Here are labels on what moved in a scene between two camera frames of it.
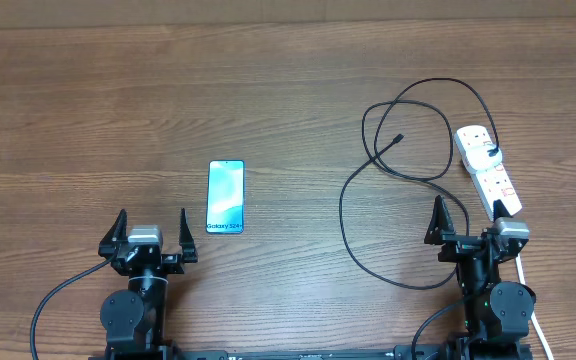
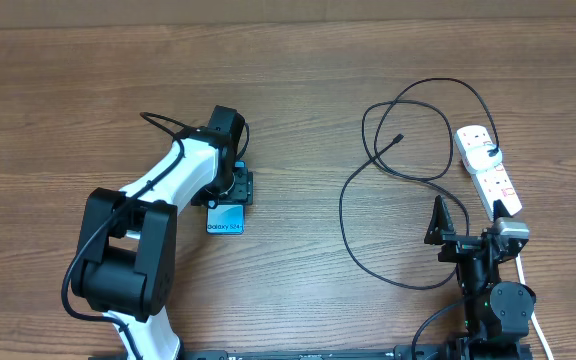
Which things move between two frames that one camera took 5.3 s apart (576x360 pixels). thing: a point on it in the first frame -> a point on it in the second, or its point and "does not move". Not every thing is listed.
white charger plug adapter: x=478 y=157 does not move
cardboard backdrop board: x=58 y=14 does not move
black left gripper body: x=169 y=264 -> x=229 y=187
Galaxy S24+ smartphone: x=225 y=197 does not move
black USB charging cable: x=347 y=243 -> x=396 y=103
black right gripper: x=456 y=244 does not move
